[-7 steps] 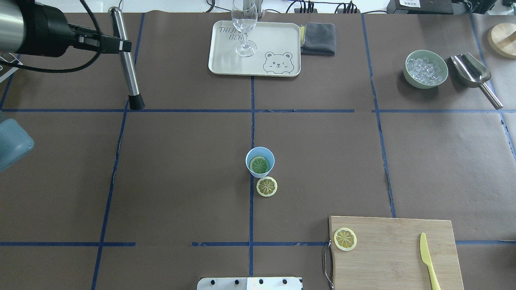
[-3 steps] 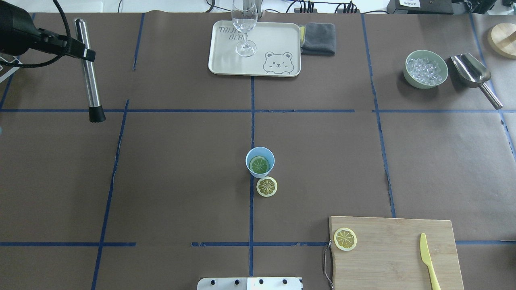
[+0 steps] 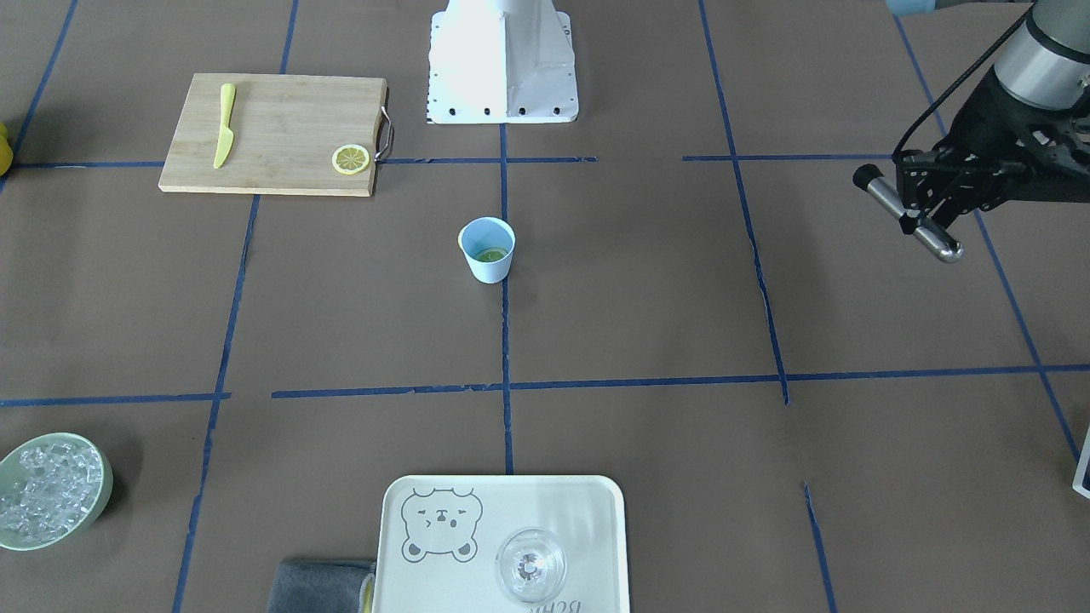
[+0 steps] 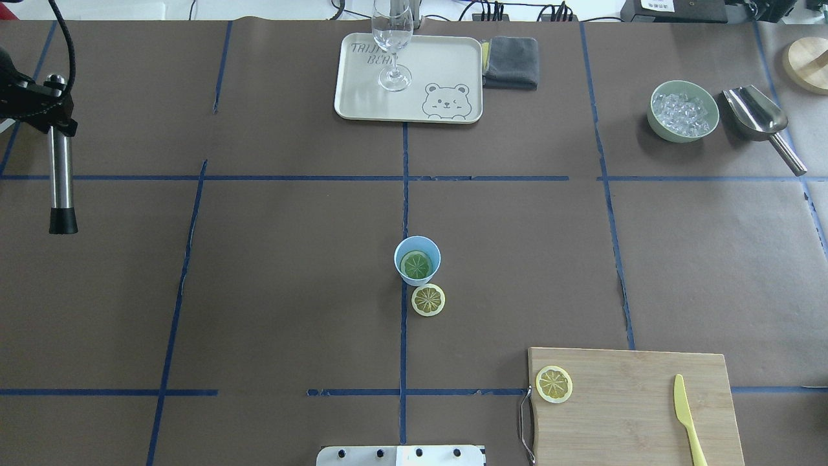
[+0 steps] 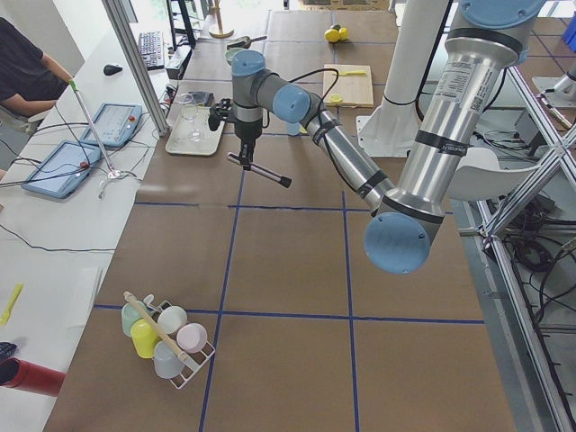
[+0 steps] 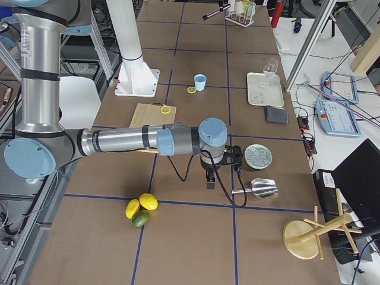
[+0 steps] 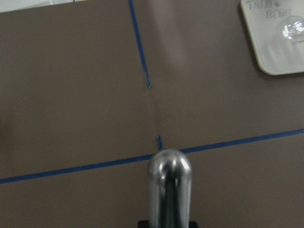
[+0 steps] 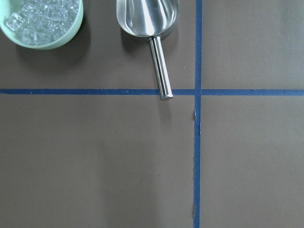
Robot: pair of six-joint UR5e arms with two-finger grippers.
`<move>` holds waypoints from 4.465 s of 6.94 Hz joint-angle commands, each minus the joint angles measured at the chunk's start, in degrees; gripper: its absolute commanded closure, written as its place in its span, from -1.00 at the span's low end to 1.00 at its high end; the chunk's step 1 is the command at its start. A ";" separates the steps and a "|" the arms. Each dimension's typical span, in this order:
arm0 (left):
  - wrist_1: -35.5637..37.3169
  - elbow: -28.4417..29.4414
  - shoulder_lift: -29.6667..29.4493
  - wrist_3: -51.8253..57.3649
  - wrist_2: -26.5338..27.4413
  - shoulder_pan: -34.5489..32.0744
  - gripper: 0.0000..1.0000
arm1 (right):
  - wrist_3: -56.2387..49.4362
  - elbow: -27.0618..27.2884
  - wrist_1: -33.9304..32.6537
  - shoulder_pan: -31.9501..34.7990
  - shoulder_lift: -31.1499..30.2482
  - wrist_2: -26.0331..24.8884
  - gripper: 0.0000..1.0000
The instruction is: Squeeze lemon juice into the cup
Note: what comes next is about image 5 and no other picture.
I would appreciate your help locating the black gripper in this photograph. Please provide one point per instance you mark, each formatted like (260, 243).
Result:
(247, 130)

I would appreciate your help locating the stainless steel muddler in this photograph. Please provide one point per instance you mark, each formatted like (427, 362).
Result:
(262, 171)

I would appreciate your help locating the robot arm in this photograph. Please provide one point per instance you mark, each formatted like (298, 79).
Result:
(485, 38)

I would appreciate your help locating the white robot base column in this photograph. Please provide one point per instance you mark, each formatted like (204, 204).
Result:
(391, 129)

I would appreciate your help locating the light blue cup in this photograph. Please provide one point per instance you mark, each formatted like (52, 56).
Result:
(293, 128)

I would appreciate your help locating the whole yellow lemon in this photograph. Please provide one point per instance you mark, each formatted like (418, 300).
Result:
(332, 35)

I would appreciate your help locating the white cup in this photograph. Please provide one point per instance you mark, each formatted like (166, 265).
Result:
(172, 319)

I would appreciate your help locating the pink cup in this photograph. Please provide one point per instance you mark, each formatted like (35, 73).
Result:
(192, 337)

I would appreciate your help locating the mint green cup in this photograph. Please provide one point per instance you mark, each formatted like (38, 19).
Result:
(129, 316)

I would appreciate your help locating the yellow cup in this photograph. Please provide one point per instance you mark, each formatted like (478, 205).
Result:
(144, 338)

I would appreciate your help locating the grey blue cup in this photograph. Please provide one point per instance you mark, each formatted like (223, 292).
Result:
(166, 363)

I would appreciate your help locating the cream bear tray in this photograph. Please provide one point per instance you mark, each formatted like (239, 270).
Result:
(179, 143)

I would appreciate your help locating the clear wine glass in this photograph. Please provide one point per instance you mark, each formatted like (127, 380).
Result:
(189, 112)

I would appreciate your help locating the green bowl of ice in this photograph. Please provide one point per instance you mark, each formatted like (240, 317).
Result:
(229, 55)

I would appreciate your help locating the metal ice scoop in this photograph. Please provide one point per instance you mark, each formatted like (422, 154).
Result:
(244, 42)

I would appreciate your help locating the wooden mug tree stand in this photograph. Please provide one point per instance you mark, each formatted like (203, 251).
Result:
(218, 30)

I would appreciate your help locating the wooden cutting board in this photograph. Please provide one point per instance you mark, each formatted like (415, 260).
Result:
(357, 91)

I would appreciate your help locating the yellow plastic knife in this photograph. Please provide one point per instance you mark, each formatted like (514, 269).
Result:
(353, 73)

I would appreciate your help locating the blue teach pendant far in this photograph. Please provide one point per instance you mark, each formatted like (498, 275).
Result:
(116, 123)

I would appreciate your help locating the blue teach pendant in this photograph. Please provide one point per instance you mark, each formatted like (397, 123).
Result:
(116, 123)
(63, 170)

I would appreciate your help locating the black keyboard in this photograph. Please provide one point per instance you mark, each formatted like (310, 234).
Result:
(151, 49)

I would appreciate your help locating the black computer mouse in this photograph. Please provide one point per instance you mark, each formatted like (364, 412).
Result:
(112, 69)

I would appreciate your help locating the blue teach pendant near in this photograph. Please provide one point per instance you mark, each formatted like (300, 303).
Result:
(63, 170)

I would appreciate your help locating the seated person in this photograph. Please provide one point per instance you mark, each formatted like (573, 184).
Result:
(31, 80)

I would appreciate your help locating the white chair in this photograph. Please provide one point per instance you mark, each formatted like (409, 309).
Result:
(479, 177)

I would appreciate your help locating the red cylinder bottle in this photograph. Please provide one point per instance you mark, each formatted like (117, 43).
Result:
(29, 377)

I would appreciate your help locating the aluminium frame post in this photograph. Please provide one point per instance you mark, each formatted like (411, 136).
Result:
(121, 26)

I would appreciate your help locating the white wire cup rack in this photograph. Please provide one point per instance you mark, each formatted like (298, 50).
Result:
(195, 362)

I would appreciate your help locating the wooden rack handle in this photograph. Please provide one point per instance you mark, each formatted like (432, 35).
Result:
(132, 300)

